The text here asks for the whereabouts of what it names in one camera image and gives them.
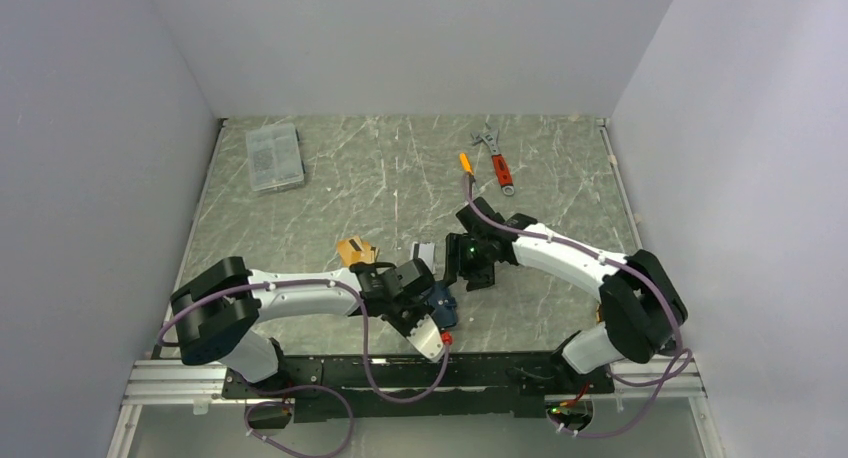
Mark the blue leather card holder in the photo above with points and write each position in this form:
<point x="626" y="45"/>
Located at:
<point x="444" y="306"/>

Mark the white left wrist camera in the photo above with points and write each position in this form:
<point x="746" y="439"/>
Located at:
<point x="425" y="337"/>

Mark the orange screwdriver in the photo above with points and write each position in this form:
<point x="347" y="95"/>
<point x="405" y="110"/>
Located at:
<point x="466" y="165"/>

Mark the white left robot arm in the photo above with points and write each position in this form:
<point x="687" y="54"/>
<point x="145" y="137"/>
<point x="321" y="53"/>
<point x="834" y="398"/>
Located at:
<point x="215" y="313"/>

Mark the black base frame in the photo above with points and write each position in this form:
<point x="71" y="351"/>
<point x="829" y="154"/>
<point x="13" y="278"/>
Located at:
<point x="324" y="387"/>

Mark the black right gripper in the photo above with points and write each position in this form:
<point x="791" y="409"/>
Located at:
<point x="455" y="265"/>

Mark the red adjustable wrench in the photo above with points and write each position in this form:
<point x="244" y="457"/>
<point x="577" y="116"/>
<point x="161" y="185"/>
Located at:
<point x="490" y="137"/>

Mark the gold card stack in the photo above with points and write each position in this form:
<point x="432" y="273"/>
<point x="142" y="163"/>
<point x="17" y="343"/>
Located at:
<point x="354" y="250"/>

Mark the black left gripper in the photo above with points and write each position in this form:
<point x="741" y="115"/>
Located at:
<point x="422" y="311"/>

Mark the white card stack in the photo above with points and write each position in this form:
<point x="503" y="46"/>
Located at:
<point x="425" y="251"/>

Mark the clear plastic screw box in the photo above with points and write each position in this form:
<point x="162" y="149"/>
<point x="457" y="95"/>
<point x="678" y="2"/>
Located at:
<point x="274" y="158"/>

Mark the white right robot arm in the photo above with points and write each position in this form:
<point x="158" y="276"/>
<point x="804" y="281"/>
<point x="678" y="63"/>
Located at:
<point x="641" y="311"/>

